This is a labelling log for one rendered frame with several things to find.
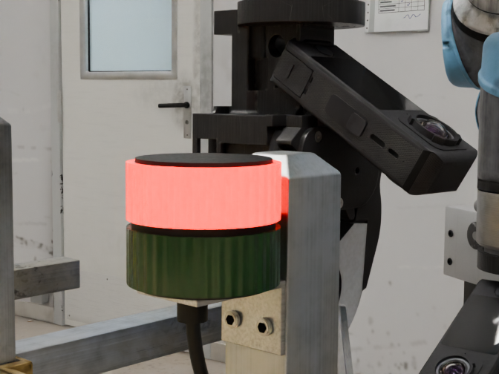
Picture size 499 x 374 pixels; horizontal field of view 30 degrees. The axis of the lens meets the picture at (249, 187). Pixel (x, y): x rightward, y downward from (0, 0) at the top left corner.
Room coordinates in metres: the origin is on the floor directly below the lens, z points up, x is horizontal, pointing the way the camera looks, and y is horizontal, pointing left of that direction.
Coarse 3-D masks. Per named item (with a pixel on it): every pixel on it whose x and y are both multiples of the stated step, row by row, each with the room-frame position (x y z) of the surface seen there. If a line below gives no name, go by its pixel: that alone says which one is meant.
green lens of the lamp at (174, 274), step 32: (128, 224) 0.36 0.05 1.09; (128, 256) 0.35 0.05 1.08; (160, 256) 0.33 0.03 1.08; (192, 256) 0.33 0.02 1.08; (224, 256) 0.33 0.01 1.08; (256, 256) 0.34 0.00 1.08; (160, 288) 0.33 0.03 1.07; (192, 288) 0.33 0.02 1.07; (224, 288) 0.33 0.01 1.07; (256, 288) 0.34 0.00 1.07
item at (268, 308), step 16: (144, 160) 0.34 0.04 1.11; (160, 160) 0.34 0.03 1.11; (176, 160) 0.34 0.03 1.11; (192, 160) 0.34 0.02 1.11; (208, 160) 0.34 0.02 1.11; (224, 160) 0.34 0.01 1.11; (240, 160) 0.35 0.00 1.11; (256, 160) 0.35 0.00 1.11; (272, 160) 0.36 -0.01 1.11; (272, 224) 0.35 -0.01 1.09; (192, 304) 0.33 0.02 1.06; (208, 304) 0.34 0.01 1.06; (224, 304) 0.39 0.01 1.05; (240, 304) 0.38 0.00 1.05; (256, 304) 0.38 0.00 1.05; (272, 304) 0.37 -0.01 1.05; (192, 320) 0.35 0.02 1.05; (224, 320) 0.39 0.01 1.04; (240, 320) 0.38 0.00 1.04; (256, 320) 0.38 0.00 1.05; (272, 320) 0.37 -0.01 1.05; (192, 336) 0.35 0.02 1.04; (224, 336) 0.39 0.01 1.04; (240, 336) 0.38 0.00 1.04; (256, 336) 0.38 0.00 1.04; (272, 336) 0.37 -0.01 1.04; (192, 352) 0.35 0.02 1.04; (272, 352) 0.37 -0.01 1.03; (192, 368) 0.36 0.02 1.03
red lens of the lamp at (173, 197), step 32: (128, 160) 0.36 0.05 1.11; (128, 192) 0.35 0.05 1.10; (160, 192) 0.33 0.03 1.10; (192, 192) 0.33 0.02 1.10; (224, 192) 0.33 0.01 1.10; (256, 192) 0.34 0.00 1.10; (160, 224) 0.33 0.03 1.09; (192, 224) 0.33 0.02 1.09; (224, 224) 0.33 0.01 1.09; (256, 224) 0.34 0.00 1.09
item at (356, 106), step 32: (288, 64) 0.50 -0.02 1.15; (320, 64) 0.49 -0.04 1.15; (352, 64) 0.51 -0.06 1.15; (320, 96) 0.48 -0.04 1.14; (352, 96) 0.47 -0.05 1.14; (384, 96) 0.48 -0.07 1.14; (352, 128) 0.47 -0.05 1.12; (384, 128) 0.45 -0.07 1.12; (416, 128) 0.45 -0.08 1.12; (448, 128) 0.47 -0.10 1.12; (384, 160) 0.45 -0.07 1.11; (416, 160) 0.44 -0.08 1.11; (448, 160) 0.44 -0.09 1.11; (416, 192) 0.45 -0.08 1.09
